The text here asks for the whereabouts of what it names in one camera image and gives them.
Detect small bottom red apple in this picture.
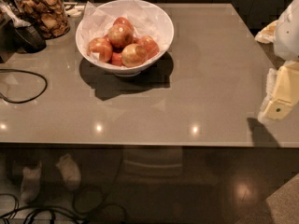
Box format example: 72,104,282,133
110,52,123,66

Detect white paper bowl liner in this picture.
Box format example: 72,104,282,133
79,1,171,63

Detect right white shoe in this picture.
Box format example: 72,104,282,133
56,154,81,191

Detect black cables on floor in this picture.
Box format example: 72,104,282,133
0,184,127,224

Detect black round device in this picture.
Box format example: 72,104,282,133
14,25,47,53

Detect white ceramic bowl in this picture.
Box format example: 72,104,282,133
75,0,175,77

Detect black cable on table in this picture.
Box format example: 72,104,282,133
0,68,49,105

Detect crumpled cloth at table edge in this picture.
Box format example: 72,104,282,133
255,21,278,44

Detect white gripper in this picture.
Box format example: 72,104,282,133
258,0,299,122

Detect glass jar of dried chips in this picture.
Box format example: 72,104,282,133
14,0,70,39

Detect left white shoe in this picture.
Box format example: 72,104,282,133
21,163,42,203

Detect front yellow-red apple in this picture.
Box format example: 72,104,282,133
121,44,148,68

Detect white items behind jar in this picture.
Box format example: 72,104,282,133
64,3,85,17

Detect white shoe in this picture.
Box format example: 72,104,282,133
56,154,81,191
21,163,42,203

